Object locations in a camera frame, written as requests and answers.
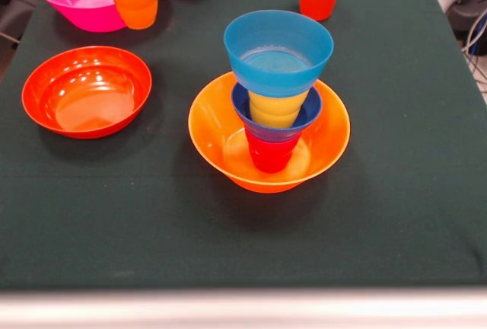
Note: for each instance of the dark green tablecloth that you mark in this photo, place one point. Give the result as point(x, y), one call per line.
point(114, 211)

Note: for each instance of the magenta cup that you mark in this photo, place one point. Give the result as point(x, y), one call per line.
point(270, 155)

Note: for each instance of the shallow red-orange bowl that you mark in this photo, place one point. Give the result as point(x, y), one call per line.
point(87, 89)

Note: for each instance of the light blue bowl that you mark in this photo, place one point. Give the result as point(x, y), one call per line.
point(277, 81)

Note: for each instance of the dark blue bowl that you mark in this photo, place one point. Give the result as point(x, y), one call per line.
point(275, 133)

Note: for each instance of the yellow cup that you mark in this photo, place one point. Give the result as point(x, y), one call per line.
point(277, 112)

